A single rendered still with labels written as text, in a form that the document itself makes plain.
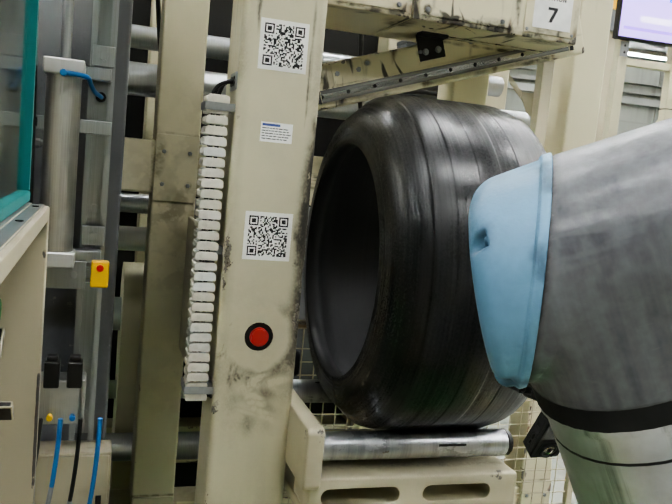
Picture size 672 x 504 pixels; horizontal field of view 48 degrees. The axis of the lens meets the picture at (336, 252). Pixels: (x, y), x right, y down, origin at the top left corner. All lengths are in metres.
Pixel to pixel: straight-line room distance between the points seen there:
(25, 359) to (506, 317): 0.60
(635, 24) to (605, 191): 4.99
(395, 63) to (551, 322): 1.32
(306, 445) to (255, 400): 0.13
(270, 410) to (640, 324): 0.92
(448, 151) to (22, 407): 0.66
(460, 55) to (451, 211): 0.71
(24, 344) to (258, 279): 0.44
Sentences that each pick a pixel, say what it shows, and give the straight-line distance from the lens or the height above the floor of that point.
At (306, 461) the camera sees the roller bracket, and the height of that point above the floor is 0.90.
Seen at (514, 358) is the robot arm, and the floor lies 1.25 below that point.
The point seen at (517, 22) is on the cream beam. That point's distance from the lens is 1.64.
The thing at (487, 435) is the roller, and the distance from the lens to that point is 1.31.
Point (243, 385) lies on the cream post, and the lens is 1.21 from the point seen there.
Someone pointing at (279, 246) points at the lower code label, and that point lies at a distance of 1.18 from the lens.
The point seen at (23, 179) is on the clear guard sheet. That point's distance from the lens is 0.84.
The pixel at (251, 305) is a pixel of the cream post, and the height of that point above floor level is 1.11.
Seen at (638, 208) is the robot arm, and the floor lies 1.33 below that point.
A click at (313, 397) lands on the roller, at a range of 1.47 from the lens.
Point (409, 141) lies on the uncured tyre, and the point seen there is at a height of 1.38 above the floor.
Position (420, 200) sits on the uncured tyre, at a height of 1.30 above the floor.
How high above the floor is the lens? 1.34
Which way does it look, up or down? 6 degrees down
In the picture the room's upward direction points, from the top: 5 degrees clockwise
